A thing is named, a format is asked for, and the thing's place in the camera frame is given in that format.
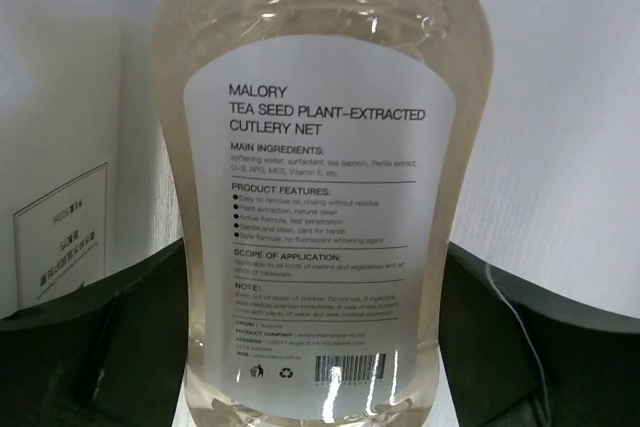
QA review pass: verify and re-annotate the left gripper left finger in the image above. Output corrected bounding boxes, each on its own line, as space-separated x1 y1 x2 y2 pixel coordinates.
1 241 188 426

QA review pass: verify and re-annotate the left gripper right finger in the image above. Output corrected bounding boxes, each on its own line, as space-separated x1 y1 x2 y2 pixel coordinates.
439 245 639 426

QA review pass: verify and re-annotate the white slim bottle black cap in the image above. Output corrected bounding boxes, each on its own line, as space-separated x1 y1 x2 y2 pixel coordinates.
0 0 174 321

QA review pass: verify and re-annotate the clear yellow liquid bottle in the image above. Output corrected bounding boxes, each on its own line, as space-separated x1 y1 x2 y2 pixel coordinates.
151 0 493 426

